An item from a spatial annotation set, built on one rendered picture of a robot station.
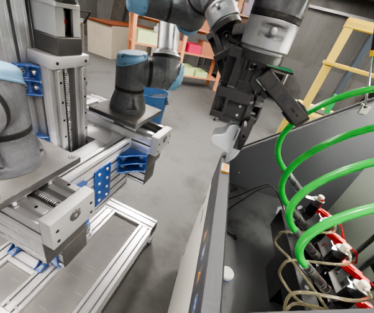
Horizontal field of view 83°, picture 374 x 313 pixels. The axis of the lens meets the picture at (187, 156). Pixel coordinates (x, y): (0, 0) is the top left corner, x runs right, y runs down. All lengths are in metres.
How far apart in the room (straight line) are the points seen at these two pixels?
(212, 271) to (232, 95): 0.40
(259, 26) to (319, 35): 7.41
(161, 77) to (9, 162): 0.57
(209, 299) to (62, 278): 0.97
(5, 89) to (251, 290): 0.76
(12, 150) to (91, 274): 0.92
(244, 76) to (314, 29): 7.38
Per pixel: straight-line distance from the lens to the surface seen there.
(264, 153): 0.95
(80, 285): 1.35
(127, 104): 0.90
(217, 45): 0.59
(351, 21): 2.98
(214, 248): 0.60
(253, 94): 0.39
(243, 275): 0.75
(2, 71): 0.53
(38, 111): 0.83
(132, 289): 1.55
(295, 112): 0.40
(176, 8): 0.67
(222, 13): 0.58
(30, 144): 0.61
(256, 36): 0.36
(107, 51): 6.76
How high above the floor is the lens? 1.42
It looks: 32 degrees down
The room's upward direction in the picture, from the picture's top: 16 degrees clockwise
